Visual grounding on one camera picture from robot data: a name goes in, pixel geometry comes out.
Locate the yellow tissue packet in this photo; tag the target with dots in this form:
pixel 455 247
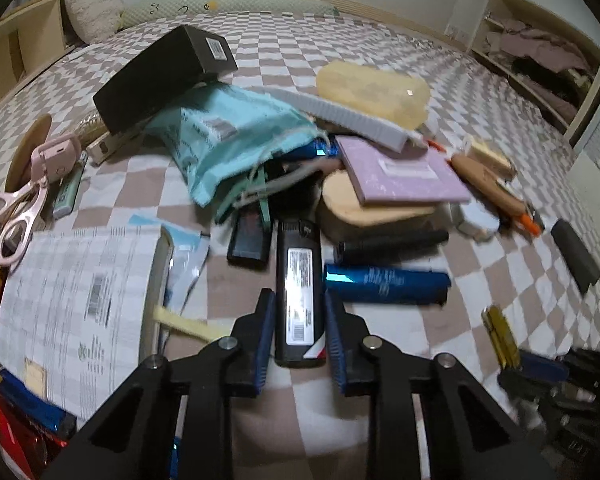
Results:
pixel 490 155

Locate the blue plastic lighter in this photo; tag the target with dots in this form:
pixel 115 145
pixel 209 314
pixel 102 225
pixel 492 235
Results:
pixel 30 400

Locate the black rectangular lighter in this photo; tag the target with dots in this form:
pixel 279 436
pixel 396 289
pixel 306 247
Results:
pixel 247 240

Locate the brown wooden disc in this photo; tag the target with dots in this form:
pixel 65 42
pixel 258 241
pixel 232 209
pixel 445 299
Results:
pixel 25 155

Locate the woven straw item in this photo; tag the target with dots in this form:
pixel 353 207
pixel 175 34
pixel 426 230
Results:
pixel 92 127

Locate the green long bolster pillow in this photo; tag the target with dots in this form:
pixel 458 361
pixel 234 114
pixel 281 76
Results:
pixel 230 5

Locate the small blue shiny lighter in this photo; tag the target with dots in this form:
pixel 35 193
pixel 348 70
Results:
pixel 325 149

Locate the white ridged bar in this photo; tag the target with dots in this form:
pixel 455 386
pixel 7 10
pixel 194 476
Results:
pixel 350 117

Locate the pale yellow strip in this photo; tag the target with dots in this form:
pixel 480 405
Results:
pixel 190 322

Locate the white wall socket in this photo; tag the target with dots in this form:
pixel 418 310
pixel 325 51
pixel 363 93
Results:
pixel 456 32

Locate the black slim tube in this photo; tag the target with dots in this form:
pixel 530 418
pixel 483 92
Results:
pixel 390 246

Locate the pile of clothes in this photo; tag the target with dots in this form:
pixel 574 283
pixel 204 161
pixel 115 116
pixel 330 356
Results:
pixel 530 42

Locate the red packet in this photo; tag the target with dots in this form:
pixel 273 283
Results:
pixel 5 435

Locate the teal face mask pack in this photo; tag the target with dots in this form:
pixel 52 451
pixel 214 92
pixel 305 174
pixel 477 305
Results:
pixel 220 130

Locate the blue metallic lighter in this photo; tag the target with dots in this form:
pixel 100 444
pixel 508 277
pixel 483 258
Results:
pixel 390 285

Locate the black foam cylinder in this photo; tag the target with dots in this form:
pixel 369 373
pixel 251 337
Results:
pixel 575 255

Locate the round cork coaster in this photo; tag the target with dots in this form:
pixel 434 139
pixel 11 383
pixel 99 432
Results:
pixel 480 175

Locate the tan oval wooden board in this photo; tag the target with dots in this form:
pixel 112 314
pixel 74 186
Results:
pixel 360 212

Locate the pink scissors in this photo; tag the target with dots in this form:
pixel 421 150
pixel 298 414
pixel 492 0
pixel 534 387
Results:
pixel 36 199

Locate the black white-label lighter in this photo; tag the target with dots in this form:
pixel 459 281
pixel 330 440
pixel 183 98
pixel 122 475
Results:
pixel 300 285

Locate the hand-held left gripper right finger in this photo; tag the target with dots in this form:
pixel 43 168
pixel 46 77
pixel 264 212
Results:
pixel 334 347

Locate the wooden closet shelf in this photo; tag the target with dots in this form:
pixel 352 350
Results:
pixel 480 25

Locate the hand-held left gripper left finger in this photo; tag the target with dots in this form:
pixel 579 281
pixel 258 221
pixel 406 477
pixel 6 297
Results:
pixel 264 345

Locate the clear yellow lighter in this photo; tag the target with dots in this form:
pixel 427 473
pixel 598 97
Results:
pixel 502 335

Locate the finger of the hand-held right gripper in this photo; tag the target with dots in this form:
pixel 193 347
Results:
pixel 545 366
pixel 520 387

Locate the light blue packet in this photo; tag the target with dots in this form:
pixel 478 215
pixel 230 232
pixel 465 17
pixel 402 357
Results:
pixel 185 260

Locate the wooden bedside shelf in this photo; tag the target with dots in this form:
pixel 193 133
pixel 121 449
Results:
pixel 30 15

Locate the checkered bedsheet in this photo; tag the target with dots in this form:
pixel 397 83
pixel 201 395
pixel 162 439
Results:
pixel 430 60

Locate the orange lighter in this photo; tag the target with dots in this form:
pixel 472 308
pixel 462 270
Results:
pixel 527 222

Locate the white printed paper packet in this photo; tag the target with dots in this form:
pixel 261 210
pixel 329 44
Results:
pixel 80 300

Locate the black cardboard box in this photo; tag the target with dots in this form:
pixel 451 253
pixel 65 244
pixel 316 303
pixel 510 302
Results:
pixel 150 80

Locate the green face mask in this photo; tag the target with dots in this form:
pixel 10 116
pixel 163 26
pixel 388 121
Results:
pixel 265 200

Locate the white fluffy pillow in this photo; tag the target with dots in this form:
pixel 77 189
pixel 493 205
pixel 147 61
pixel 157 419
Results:
pixel 92 10

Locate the cream small box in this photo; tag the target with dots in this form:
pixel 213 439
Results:
pixel 115 147

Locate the pink eyelash curler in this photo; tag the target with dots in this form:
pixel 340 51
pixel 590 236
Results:
pixel 60 155

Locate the light green lighter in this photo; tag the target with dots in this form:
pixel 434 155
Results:
pixel 67 195

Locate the purple notebook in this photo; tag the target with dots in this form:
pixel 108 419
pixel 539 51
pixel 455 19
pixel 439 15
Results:
pixel 400 175

